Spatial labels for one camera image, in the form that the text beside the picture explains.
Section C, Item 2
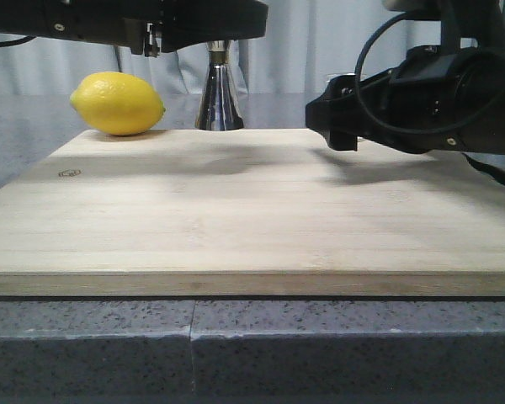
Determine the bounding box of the grey curtain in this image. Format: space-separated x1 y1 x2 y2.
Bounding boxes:
0 0 505 98

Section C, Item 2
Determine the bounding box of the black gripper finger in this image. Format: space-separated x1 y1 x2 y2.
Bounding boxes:
162 0 268 52

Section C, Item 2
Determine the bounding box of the wooden cutting board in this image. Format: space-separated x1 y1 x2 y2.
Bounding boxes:
0 130 505 297

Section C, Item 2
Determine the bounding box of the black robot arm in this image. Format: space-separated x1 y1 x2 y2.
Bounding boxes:
305 1 505 155

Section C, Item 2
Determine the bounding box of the yellow lemon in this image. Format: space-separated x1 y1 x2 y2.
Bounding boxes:
70 72 166 136

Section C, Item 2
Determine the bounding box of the black cable on table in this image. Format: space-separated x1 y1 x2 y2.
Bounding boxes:
460 151 505 195

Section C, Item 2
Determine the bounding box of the steel double jigger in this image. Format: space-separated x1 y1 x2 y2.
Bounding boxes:
195 40 244 131

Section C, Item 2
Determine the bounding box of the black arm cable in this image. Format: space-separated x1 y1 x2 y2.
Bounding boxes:
354 10 505 136

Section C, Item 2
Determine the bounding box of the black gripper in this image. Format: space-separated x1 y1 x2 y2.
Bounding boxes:
305 46 505 155
0 0 169 58

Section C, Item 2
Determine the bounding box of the small glass beaker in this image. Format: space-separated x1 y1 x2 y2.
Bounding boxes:
327 73 360 151

